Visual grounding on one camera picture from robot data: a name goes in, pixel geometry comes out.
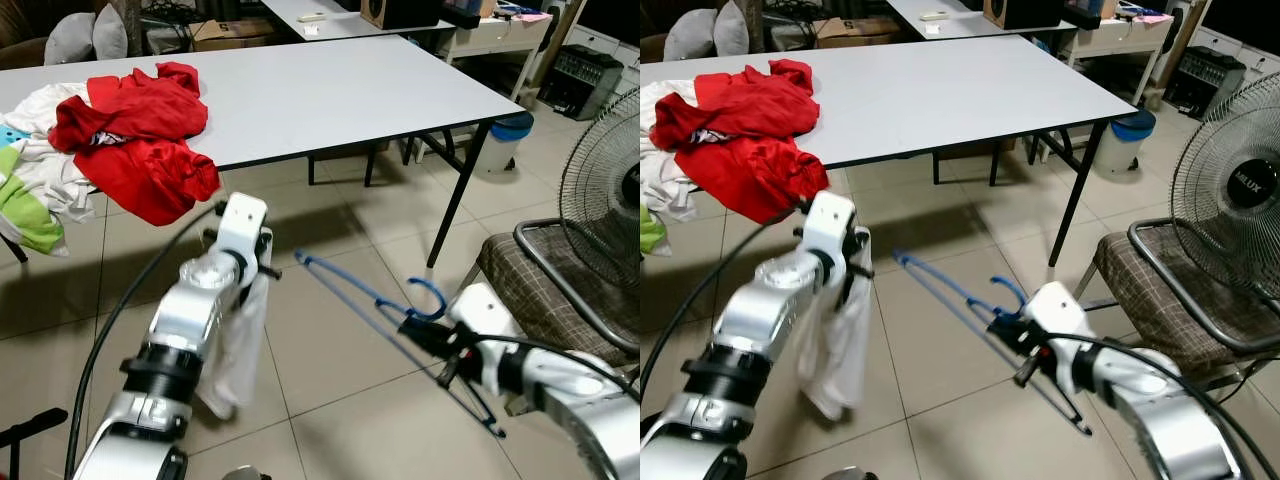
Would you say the blue clothes hanger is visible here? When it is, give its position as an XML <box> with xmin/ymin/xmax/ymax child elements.
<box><xmin>892</xmin><ymin>250</ymin><xmax>1093</xmax><ymax>436</ymax></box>
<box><xmin>293</xmin><ymin>250</ymin><xmax>506</xmax><ymax>439</ymax></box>

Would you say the white printed t-shirt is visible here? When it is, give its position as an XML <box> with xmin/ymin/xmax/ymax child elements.
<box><xmin>195</xmin><ymin>270</ymin><xmax>271</xmax><ymax>421</ymax></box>
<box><xmin>795</xmin><ymin>265</ymin><xmax>873</xmax><ymax>421</ymax></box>

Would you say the large grey table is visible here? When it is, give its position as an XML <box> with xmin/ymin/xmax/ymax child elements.
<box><xmin>640</xmin><ymin>35</ymin><xmax>1139</xmax><ymax>269</ymax></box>
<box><xmin>0</xmin><ymin>35</ymin><xmax>526</xmax><ymax>269</ymax></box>

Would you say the red garment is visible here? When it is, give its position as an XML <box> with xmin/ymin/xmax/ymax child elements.
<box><xmin>650</xmin><ymin>58</ymin><xmax>831</xmax><ymax>225</ymax></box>
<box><xmin>48</xmin><ymin>62</ymin><xmax>221</xmax><ymax>227</ymax></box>

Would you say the white bin with blue lid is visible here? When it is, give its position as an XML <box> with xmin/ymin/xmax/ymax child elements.
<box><xmin>1095</xmin><ymin>108</ymin><xmax>1156</xmax><ymax>176</ymax></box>
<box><xmin>475</xmin><ymin>110</ymin><xmax>534</xmax><ymax>176</ymax></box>

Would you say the white crumpled garment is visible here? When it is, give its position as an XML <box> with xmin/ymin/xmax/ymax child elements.
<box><xmin>640</xmin><ymin>80</ymin><xmax>701</xmax><ymax>223</ymax></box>
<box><xmin>0</xmin><ymin>82</ymin><xmax>101</xmax><ymax>223</ymax></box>

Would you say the lime green garment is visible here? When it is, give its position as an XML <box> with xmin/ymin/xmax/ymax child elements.
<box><xmin>0</xmin><ymin>145</ymin><xmax>66</xmax><ymax>256</ymax></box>
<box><xmin>640</xmin><ymin>205</ymin><xmax>669</xmax><ymax>256</ymax></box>

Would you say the brown cardboard box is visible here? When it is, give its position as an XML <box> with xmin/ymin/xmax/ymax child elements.
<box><xmin>812</xmin><ymin>17</ymin><xmax>896</xmax><ymax>49</ymax></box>
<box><xmin>190</xmin><ymin>18</ymin><xmax>276</xmax><ymax>51</ymax></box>

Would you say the small grey table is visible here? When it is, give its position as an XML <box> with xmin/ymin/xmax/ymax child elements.
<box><xmin>262</xmin><ymin>0</ymin><xmax>461</xmax><ymax>43</ymax></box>
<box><xmin>885</xmin><ymin>0</ymin><xmax>1076</xmax><ymax>41</ymax></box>

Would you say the grey pillow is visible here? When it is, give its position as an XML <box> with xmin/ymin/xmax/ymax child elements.
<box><xmin>663</xmin><ymin>8</ymin><xmax>719</xmax><ymax>63</ymax></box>
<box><xmin>43</xmin><ymin>12</ymin><xmax>98</xmax><ymax>66</ymax></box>
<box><xmin>92</xmin><ymin>3</ymin><xmax>129</xmax><ymax>61</ymax></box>
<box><xmin>712</xmin><ymin>0</ymin><xmax>749</xmax><ymax>57</ymax></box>

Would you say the black wooden speaker box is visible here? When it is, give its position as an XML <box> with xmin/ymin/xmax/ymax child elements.
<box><xmin>983</xmin><ymin>0</ymin><xmax>1066</xmax><ymax>31</ymax></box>
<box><xmin>360</xmin><ymin>0</ymin><xmax>441</xmax><ymax>31</ymax></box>

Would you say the black metal stand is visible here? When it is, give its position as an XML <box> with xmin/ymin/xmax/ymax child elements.
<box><xmin>0</xmin><ymin>408</ymin><xmax>69</xmax><ymax>480</ymax></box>

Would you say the black electronic device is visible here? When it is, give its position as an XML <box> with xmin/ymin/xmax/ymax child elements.
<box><xmin>1165</xmin><ymin>45</ymin><xmax>1251</xmax><ymax>119</ymax></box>
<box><xmin>538</xmin><ymin>45</ymin><xmax>626</xmax><ymax>121</ymax></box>

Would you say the white desk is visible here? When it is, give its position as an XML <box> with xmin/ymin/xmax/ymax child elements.
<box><xmin>1060</xmin><ymin>10</ymin><xmax>1181</xmax><ymax>101</ymax></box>
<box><xmin>440</xmin><ymin>10</ymin><xmax>561</xmax><ymax>101</ymax></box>

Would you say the white low cabinet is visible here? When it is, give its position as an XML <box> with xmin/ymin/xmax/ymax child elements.
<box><xmin>560</xmin><ymin>25</ymin><xmax>641</xmax><ymax>71</ymax></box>
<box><xmin>1195</xmin><ymin>25</ymin><xmax>1280</xmax><ymax>76</ymax></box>

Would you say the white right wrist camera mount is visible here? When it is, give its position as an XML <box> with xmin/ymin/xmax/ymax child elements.
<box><xmin>1020</xmin><ymin>282</ymin><xmax>1086</xmax><ymax>346</ymax></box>
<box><xmin>447</xmin><ymin>283</ymin><xmax>516</xmax><ymax>351</ymax></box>

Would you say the black wire-cage standing fan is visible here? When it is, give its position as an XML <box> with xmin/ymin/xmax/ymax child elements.
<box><xmin>1170</xmin><ymin>70</ymin><xmax>1280</xmax><ymax>301</ymax></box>
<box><xmin>558</xmin><ymin>85</ymin><xmax>641</xmax><ymax>291</ymax></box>

